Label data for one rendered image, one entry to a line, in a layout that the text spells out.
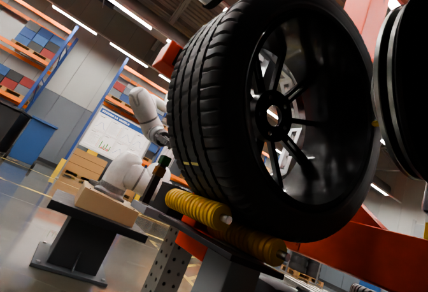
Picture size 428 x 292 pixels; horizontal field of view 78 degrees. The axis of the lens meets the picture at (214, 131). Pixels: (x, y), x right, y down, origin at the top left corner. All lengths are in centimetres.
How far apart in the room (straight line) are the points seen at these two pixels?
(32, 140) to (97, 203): 512
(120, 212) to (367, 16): 162
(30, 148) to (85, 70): 589
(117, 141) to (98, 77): 539
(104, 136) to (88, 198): 530
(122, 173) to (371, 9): 160
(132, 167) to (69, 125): 980
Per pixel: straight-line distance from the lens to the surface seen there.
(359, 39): 94
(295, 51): 94
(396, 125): 47
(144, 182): 162
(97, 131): 677
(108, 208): 153
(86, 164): 1011
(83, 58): 1197
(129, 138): 684
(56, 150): 1130
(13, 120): 661
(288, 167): 102
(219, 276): 67
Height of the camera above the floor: 49
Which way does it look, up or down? 17 degrees up
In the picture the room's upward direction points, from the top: 24 degrees clockwise
